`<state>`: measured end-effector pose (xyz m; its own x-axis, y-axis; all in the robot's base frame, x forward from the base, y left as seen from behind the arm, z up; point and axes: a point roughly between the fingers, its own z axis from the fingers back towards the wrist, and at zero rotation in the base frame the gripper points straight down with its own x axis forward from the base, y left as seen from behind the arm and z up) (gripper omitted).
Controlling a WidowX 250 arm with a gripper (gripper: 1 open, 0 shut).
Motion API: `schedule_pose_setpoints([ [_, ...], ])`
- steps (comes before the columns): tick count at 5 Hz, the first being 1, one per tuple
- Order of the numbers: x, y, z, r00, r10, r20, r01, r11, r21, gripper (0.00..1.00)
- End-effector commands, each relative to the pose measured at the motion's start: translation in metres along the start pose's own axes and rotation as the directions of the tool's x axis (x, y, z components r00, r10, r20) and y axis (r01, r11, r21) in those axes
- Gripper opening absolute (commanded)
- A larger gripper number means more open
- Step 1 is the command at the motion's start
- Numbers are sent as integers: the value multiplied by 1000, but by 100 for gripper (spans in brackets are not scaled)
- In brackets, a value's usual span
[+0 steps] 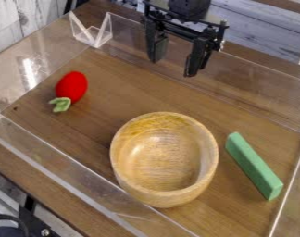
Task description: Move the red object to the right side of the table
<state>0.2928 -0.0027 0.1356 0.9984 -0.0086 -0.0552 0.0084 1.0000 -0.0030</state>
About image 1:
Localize wooden bowl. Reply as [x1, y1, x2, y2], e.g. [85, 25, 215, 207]
[108, 111, 219, 208]

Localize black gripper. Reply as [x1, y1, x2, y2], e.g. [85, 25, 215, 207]
[142, 0, 228, 77]

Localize green rectangular block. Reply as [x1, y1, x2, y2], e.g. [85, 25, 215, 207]
[224, 132, 283, 201]

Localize black bracket with screw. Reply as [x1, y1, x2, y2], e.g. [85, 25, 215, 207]
[0, 197, 63, 237]

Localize clear acrylic tray walls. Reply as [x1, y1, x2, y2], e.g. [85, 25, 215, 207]
[0, 14, 300, 237]

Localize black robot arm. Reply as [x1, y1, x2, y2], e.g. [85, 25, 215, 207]
[142, 0, 228, 77]

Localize red plush strawberry toy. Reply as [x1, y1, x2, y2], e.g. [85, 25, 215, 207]
[48, 71, 88, 113]

